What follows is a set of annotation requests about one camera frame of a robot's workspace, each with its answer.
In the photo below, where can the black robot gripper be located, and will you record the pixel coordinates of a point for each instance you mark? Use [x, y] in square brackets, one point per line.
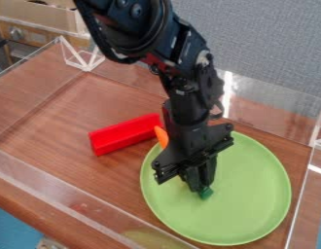
[190, 155]

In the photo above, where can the orange toy carrot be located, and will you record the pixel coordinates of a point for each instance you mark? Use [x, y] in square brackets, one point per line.
[163, 140]

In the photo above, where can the red rectangular block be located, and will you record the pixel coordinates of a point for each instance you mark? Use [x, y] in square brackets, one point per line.
[124, 134]

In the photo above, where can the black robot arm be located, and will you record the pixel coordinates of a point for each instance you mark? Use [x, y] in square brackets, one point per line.
[140, 30]

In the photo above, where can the green round plate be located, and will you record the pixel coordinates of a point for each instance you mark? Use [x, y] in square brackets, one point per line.
[250, 200]

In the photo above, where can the wooden box on shelf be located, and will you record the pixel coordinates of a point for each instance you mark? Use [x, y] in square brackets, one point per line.
[54, 13]

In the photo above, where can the clear acrylic corner bracket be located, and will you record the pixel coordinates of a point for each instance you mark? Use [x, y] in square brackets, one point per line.
[80, 59]

